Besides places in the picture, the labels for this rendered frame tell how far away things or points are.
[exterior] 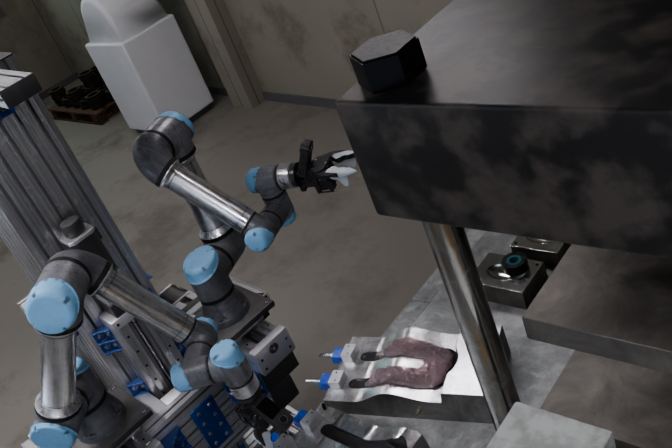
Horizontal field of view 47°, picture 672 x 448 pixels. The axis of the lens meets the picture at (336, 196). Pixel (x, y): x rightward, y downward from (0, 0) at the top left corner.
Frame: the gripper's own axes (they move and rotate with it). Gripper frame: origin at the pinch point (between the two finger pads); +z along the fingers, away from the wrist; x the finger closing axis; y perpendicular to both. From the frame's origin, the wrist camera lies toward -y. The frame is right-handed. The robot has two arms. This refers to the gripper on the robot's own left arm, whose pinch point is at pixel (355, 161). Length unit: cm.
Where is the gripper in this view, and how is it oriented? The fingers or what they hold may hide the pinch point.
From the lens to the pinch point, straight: 211.0
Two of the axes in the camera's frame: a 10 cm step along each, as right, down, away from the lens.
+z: 8.9, -1.0, -4.4
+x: -2.6, 6.8, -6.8
